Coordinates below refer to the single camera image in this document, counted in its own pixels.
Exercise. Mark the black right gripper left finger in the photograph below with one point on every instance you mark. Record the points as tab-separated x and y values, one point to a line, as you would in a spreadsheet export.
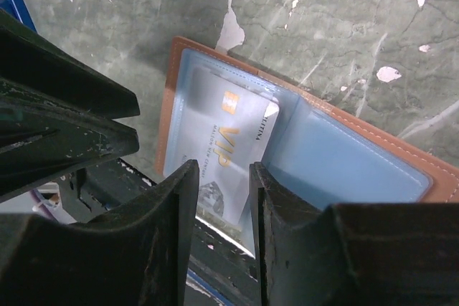
136	254

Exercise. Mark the silver VIP card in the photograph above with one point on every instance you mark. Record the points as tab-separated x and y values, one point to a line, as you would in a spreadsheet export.
225	127

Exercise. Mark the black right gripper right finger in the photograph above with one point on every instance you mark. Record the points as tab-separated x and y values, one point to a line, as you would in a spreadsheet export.
351	254

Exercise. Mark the tan leather card holder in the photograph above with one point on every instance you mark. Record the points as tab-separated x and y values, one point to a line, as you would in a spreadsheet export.
319	152

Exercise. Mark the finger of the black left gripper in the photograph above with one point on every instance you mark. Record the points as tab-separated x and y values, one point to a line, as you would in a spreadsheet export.
31	60
42	139

